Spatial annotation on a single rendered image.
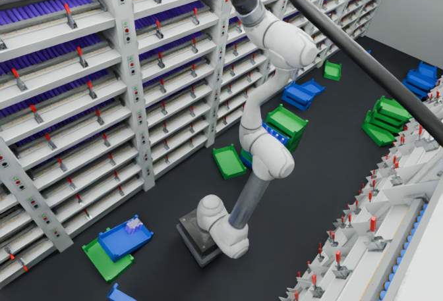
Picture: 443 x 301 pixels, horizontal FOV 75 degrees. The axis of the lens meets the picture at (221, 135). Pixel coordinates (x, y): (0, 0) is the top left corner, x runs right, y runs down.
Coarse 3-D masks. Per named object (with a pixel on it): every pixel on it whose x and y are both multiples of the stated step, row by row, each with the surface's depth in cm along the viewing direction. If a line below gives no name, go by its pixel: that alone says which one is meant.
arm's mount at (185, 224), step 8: (184, 216) 190; (192, 216) 190; (184, 224) 186; (184, 232) 191; (192, 232) 182; (192, 240) 182; (200, 240) 179; (208, 240) 179; (200, 248) 175; (208, 248) 176; (216, 248) 187; (200, 256) 182
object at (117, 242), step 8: (136, 216) 210; (112, 232) 200; (120, 232) 203; (136, 232) 208; (144, 232) 209; (152, 232) 204; (104, 240) 194; (112, 240) 196; (120, 240) 198; (128, 240) 200; (136, 240) 202; (144, 240) 199; (104, 248) 188; (112, 248) 191; (120, 248) 193; (128, 248) 195; (136, 248) 197; (112, 256) 184; (120, 256) 185
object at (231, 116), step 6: (240, 108) 291; (228, 114) 279; (234, 114) 285; (240, 114) 287; (222, 120) 277; (228, 120) 279; (234, 120) 282; (216, 126) 271; (222, 126) 273; (216, 132) 268
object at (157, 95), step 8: (208, 56) 204; (208, 64) 206; (216, 64) 203; (184, 72) 196; (200, 72) 201; (208, 72) 205; (168, 80) 188; (184, 80) 193; (192, 80) 196; (168, 88) 186; (176, 88) 188; (144, 96) 177; (152, 96) 179; (160, 96) 181
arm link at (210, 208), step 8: (200, 200) 172; (208, 200) 169; (216, 200) 169; (200, 208) 168; (208, 208) 165; (216, 208) 166; (224, 208) 171; (200, 216) 170; (208, 216) 166; (216, 216) 166; (200, 224) 175; (208, 224) 166
